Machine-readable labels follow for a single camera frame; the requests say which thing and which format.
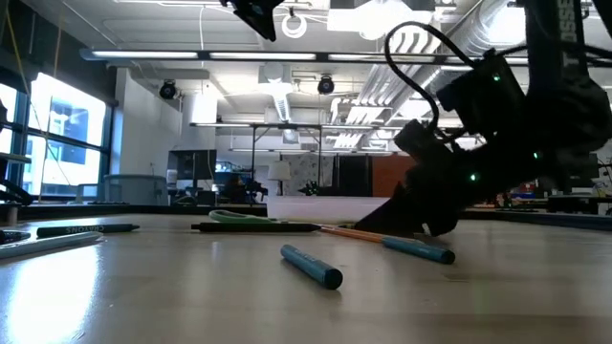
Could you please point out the silver grey pen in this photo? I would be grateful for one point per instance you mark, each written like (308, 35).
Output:
(48, 244)

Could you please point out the black monitor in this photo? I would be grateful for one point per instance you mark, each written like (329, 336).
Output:
(191, 165)

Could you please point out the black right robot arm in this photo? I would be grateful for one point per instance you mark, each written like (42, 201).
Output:
(564, 119)

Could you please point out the black pen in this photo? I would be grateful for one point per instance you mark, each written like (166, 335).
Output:
(12, 236)

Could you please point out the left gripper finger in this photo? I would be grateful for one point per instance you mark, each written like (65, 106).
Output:
(258, 14)

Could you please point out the white ceiling light panel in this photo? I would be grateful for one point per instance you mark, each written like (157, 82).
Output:
(378, 19)

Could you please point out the orange pencil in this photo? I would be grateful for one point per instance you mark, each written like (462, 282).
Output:
(354, 234)

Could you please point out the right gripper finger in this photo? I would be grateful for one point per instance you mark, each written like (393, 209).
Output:
(397, 212)

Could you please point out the large window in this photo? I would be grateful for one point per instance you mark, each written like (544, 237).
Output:
(67, 119)

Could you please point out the dark crayon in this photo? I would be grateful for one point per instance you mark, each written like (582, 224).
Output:
(81, 230)

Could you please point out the orange partition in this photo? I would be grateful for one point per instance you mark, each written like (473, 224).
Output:
(387, 177)

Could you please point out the black metal rack frame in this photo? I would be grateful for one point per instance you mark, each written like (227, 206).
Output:
(268, 125)

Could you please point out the grey round tub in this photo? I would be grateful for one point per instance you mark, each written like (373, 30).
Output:
(136, 191)

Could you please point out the white table lamp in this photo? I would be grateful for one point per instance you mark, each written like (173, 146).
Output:
(279, 171)

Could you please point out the black aluminium table frame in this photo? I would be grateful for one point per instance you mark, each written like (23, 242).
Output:
(143, 209)

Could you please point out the clear plastic supply box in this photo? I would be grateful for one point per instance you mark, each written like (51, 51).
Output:
(315, 210)

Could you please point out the long ceiling light bar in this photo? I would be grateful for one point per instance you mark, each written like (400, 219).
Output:
(143, 55)

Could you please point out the dark brown pencil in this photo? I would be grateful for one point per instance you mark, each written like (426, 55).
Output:
(253, 227)

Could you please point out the black ceiling spotlight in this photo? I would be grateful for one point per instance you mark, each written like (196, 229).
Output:
(326, 85)
(168, 90)

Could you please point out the silver ventilation duct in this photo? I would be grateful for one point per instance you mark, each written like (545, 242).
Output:
(473, 33)

